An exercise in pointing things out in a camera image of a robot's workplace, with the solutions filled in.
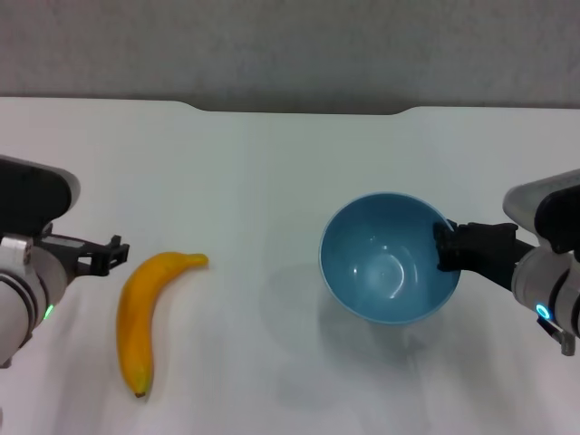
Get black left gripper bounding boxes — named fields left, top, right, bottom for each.
left=32, top=233, right=131, bottom=278

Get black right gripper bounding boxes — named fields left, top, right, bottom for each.
left=431, top=219, right=535, bottom=291

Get yellow banana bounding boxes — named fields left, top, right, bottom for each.
left=116, top=251, right=210, bottom=400

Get blue plastic bowl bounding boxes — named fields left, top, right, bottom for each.
left=318, top=192, right=462, bottom=325

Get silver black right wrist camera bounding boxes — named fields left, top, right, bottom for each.
left=503, top=169, right=580, bottom=255

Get right arm cable connector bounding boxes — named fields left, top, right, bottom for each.
left=537, top=316, right=575, bottom=357

